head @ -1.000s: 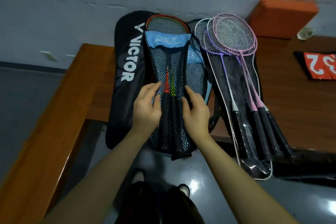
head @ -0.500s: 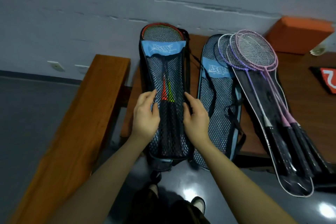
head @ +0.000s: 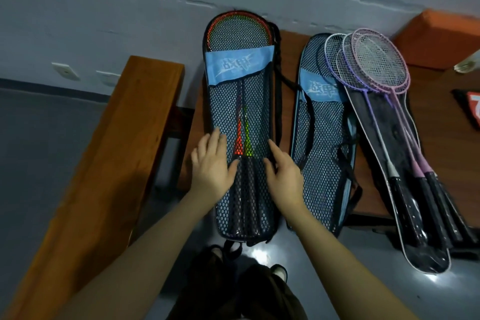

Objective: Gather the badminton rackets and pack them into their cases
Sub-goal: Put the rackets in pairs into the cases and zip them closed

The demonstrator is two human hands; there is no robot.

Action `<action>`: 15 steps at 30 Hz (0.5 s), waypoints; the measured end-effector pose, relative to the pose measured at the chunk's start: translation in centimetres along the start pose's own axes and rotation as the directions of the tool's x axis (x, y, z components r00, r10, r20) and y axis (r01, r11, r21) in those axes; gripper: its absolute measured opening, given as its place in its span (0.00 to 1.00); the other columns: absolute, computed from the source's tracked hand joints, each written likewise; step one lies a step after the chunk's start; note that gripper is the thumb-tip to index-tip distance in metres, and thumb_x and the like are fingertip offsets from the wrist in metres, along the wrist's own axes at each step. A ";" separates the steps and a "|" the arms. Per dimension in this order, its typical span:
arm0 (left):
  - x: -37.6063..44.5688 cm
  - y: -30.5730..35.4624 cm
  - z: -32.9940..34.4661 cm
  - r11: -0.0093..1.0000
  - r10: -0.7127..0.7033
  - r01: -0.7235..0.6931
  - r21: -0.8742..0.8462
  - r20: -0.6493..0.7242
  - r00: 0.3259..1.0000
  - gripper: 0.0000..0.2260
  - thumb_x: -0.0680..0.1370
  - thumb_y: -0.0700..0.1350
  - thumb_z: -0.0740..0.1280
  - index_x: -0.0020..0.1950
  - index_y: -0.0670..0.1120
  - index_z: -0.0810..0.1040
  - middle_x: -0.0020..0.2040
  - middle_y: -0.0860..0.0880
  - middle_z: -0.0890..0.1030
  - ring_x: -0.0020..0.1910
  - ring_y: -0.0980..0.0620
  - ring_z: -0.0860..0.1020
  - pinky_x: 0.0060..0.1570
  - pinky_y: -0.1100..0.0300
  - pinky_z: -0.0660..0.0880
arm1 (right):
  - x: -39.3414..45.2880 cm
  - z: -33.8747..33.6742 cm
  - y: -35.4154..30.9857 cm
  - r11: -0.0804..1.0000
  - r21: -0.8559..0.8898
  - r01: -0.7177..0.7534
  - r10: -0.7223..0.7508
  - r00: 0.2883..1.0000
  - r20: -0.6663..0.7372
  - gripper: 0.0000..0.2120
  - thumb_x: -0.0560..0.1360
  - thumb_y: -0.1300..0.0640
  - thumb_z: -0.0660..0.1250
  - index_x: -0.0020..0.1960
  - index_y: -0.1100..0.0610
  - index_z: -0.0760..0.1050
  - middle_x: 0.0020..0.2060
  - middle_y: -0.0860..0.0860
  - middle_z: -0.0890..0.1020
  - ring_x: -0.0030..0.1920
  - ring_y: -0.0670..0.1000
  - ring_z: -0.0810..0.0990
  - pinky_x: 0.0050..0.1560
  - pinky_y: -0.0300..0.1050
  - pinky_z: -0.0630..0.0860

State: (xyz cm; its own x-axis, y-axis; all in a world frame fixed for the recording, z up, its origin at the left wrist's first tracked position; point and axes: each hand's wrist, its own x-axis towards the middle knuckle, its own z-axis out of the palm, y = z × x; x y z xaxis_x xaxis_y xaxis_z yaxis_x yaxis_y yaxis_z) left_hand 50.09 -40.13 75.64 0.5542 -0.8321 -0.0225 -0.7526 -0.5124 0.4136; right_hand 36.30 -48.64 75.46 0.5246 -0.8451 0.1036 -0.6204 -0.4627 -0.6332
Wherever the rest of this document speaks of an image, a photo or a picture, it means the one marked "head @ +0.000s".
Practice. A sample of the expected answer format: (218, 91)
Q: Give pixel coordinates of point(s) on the person's right hand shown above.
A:
(287, 184)

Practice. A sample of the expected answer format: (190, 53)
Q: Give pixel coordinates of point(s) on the person's left hand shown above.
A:
(210, 175)

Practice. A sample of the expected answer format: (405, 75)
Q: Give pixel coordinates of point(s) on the person's right thumb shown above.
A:
(269, 172)

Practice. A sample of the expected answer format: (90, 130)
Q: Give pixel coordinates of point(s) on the person's left thumb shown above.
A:
(232, 172)

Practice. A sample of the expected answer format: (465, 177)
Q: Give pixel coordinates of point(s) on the person's left middle finger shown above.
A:
(215, 143)

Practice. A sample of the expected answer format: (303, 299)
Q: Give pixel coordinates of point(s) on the person's left little finger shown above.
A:
(195, 160)

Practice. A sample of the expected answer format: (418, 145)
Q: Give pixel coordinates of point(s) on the black mesh racket bag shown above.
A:
(318, 166)
(255, 106)

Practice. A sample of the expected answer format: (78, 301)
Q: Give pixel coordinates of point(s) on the person's right forearm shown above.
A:
(337, 267)

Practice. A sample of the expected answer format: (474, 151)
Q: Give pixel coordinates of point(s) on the person's left forearm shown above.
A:
(150, 256)

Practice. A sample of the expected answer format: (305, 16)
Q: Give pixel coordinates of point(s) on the red badminton racket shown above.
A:
(239, 143)

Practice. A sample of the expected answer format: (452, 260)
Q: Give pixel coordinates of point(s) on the empty black mesh racket bag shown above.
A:
(318, 166)

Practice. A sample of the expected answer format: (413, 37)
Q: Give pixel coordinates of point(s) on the person's left shoe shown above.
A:
(217, 249)

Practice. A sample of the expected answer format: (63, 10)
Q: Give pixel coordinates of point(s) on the person's shoe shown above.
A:
(217, 249)
(279, 273)

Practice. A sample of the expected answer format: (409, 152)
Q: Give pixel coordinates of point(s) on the wooden bench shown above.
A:
(112, 166)

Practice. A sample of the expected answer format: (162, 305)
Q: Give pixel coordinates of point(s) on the person's right shoe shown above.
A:
(279, 273)

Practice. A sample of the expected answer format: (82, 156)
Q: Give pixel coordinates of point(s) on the black white-trimmed racket cover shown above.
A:
(378, 136)

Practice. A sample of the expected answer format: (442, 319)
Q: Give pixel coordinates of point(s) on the person's dark trousers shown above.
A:
(232, 293)

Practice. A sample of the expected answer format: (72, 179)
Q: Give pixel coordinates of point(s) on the white badminton racket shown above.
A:
(392, 170)

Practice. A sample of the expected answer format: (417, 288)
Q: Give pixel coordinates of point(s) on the purple badminton racket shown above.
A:
(417, 170)

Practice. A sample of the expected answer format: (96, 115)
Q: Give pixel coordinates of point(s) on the pink badminton racket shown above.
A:
(428, 174)

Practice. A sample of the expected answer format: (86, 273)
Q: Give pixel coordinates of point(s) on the black and red pouch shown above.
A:
(470, 106)

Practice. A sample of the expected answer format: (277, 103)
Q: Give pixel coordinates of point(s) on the white object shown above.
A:
(468, 64)

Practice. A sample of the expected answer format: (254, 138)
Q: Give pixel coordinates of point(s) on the white wall socket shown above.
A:
(108, 78)
(65, 71)

